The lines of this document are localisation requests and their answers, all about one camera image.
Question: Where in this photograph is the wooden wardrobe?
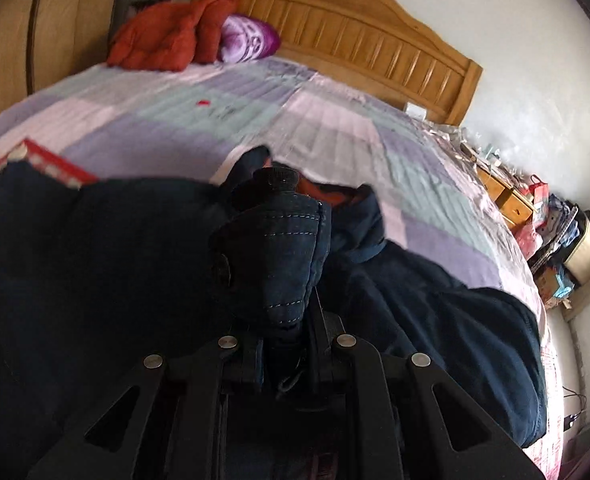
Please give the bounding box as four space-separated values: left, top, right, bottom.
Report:
0 0 115 113

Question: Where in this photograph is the wooden headboard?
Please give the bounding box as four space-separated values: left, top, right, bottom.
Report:
237 0 483 126

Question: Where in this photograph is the orange red puffy jacket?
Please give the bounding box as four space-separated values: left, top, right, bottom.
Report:
106 0 239 72

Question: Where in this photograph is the thin black cable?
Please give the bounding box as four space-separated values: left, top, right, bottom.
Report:
560 384 589 430

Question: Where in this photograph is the red white checkered mat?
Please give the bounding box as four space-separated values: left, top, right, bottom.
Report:
0 139 98 188

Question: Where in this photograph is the navy blue padded jacket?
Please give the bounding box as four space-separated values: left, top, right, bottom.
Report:
0 148 546 479

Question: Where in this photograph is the cluttered bags pile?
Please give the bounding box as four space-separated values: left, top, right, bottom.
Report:
514 174 590 310

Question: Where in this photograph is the pastel plaid bed sheet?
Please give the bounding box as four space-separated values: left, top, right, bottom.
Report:
0 58 564 479

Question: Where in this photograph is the purple floral pillow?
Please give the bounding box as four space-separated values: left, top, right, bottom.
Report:
218 14 281 64

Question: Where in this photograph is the wooden nightstand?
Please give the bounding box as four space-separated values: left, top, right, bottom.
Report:
475 166 534 233

